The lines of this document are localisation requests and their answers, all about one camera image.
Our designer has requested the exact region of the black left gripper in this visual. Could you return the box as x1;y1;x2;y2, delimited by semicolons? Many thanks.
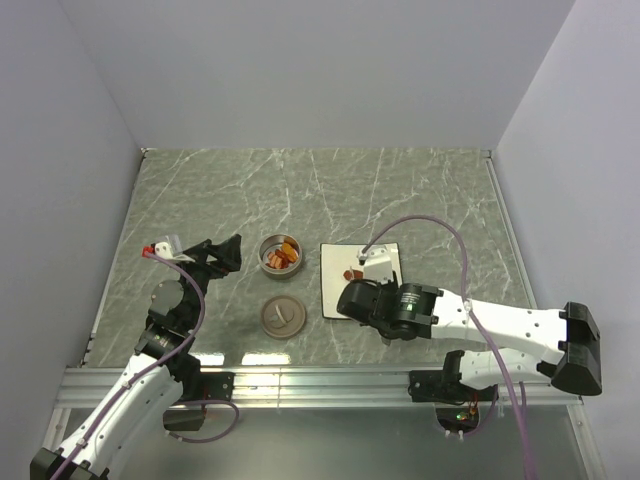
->
173;234;240;327

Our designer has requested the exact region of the small pork belly piece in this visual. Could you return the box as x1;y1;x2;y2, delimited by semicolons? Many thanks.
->
267;253;288;270

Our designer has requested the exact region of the orange sweet potato slice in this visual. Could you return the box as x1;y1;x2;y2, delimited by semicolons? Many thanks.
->
281;243;298;257

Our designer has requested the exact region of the orange chicken drumstick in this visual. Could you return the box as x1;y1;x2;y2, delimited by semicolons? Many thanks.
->
343;269;364;281

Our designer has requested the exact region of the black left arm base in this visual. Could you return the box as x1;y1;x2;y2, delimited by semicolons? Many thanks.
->
163;372;240;444

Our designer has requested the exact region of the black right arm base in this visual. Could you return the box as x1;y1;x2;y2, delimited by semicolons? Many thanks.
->
408;350;496;406

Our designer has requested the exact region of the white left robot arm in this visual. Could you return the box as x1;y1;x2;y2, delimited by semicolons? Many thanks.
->
29;234;242;479

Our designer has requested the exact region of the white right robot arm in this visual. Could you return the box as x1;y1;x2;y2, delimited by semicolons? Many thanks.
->
337;279;602;400

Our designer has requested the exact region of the white rectangular plate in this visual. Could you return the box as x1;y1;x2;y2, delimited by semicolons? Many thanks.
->
320;242;403;320

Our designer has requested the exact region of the beige round container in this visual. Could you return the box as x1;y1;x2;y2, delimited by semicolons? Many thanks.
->
258;234;304;280

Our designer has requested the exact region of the beige round lid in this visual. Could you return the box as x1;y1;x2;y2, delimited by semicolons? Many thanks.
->
260;295;307;340

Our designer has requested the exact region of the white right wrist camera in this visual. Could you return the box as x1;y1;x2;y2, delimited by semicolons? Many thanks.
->
357;246;393;285

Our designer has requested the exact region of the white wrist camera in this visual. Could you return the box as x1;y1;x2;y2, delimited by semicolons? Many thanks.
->
357;246;393;285
142;234;194;263

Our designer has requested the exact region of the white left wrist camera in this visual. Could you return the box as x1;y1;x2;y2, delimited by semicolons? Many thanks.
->
142;234;194;263

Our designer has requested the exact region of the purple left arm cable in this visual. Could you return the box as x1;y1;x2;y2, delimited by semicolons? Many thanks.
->
37;252;240;479

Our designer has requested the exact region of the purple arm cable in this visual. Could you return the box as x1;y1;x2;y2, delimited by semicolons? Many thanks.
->
37;252;240;479
360;215;539;480

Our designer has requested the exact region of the aluminium table edge rail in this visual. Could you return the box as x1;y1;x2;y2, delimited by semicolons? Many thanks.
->
53;364;585;407

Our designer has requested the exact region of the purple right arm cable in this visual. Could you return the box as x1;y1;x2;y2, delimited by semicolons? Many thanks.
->
360;215;539;480

